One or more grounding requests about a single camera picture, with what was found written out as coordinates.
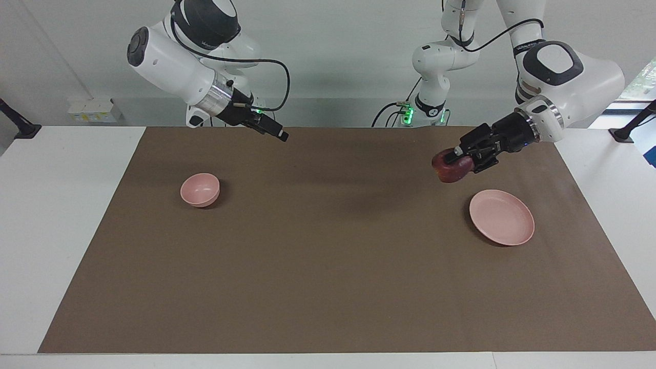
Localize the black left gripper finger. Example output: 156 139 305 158
470 150 501 174
445 123 497 157

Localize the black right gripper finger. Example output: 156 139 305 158
259 114 289 140
252 123 285 142

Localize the dark red apple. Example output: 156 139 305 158
432 149 475 184

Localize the pink plate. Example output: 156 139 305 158
469 189 536 247

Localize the pink bowl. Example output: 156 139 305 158
180 173 221 208

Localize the black clamp stand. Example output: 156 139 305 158
608 99 656 144
0 97 43 140

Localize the brown table mat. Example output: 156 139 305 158
37 126 656 354

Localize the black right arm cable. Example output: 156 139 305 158
171 3 291 112

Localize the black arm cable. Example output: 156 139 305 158
458 0 545 53
171 3 291 112

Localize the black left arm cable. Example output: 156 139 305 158
458 0 545 53

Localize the black base cable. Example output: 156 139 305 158
372 77 423 128

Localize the white wall socket box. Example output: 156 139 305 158
68 98 122 124

